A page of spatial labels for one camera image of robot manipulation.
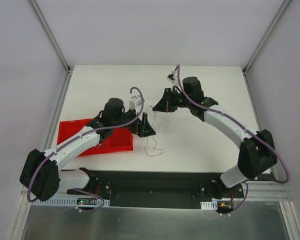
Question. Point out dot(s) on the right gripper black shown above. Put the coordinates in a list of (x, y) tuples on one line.
[(168, 100)]

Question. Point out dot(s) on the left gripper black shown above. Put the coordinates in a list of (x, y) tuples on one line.
[(142, 125)]

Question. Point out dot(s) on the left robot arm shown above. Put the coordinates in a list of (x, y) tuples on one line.
[(43, 173)]

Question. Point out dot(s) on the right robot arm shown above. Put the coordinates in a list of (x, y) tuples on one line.
[(255, 147)]

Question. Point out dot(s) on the red plastic tray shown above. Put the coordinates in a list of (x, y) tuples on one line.
[(120, 141)]

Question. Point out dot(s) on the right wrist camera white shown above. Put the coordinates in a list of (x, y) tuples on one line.
[(172, 77)]

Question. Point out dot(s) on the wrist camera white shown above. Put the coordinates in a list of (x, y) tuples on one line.
[(172, 77), (135, 102)]

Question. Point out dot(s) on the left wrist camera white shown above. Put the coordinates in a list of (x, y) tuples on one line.
[(135, 102)]

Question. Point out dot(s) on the right aluminium frame post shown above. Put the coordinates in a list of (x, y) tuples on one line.
[(267, 34)]

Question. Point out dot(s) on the aluminium frame post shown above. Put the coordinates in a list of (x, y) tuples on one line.
[(267, 34), (49, 34)]

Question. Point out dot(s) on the right white cable duct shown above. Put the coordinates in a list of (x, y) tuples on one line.
[(215, 204)]

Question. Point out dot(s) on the white cable duct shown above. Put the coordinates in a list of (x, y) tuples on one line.
[(215, 204), (76, 202)]

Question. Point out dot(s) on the left aluminium frame post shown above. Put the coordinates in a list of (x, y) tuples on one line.
[(49, 34)]

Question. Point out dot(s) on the left white cable duct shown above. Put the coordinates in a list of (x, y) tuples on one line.
[(76, 202)]

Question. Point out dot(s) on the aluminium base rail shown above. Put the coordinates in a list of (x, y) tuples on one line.
[(267, 191)]

